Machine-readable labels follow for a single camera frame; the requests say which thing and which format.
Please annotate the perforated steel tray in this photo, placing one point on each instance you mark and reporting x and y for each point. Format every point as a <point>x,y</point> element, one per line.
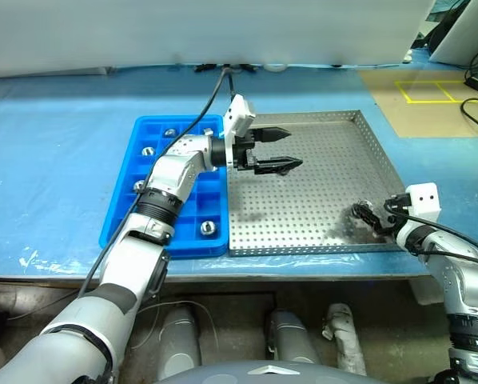
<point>303,200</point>

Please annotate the grey robot torso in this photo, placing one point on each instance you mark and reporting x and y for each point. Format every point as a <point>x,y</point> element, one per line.
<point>263,374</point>

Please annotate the dark background equipment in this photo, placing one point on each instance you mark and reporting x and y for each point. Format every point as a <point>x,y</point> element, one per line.
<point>443,24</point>

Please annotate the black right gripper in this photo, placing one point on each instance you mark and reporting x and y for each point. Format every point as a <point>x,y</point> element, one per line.
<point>398,202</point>

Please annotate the white leaning panel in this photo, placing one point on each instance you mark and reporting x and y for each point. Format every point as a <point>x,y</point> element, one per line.
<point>471,32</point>

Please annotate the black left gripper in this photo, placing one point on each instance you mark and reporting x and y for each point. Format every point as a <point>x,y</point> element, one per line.
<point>244,156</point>

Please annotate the white wrapped pipe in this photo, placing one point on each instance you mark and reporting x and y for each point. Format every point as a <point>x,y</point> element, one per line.
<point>343,340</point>

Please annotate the small black clip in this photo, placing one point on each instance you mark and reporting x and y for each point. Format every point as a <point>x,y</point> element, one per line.
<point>202,67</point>
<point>248,67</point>

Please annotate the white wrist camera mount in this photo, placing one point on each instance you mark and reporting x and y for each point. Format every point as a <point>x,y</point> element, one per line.
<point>239,116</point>
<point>425,200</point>

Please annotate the grey robot leg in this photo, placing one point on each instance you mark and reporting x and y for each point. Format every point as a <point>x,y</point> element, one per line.
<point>179,340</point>
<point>289,336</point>

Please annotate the blue compartment tray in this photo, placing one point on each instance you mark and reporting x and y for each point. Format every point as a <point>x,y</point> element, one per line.
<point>209,200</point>

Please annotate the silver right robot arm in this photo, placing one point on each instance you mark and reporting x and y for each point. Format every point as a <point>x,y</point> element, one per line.
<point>459,280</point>

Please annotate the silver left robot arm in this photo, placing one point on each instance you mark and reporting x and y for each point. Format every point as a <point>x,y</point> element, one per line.
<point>167,172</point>

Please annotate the grey left robot leg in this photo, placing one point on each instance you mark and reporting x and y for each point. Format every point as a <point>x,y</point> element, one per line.
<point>179,340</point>

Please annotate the brown cardboard sheet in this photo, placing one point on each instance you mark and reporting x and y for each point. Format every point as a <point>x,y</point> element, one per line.
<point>383,92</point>

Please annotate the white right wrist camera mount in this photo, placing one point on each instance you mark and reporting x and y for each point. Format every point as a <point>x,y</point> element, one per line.
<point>425,200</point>

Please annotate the grey right robot leg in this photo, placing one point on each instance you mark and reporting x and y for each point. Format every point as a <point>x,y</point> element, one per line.
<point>289,336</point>

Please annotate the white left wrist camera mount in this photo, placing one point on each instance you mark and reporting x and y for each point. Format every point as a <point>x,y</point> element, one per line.
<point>239,116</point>

